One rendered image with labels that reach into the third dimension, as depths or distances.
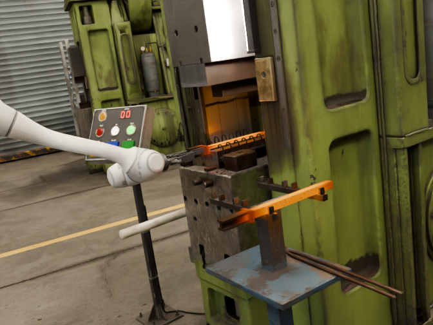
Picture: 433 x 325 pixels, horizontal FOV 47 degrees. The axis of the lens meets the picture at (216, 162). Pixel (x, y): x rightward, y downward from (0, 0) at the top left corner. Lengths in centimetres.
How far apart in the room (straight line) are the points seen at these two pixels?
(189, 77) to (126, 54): 470
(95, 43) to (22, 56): 314
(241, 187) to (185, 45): 65
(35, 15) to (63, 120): 198
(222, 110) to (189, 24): 52
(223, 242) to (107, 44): 512
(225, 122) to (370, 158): 72
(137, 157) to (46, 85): 819
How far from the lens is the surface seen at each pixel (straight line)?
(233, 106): 249
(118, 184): 193
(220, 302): 246
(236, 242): 207
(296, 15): 188
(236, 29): 213
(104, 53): 696
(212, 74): 210
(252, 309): 223
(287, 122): 195
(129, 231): 243
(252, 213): 139
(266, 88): 198
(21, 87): 987
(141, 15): 705
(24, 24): 996
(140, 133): 245
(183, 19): 217
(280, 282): 160
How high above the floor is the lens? 139
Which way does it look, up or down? 12 degrees down
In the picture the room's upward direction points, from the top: 8 degrees counter-clockwise
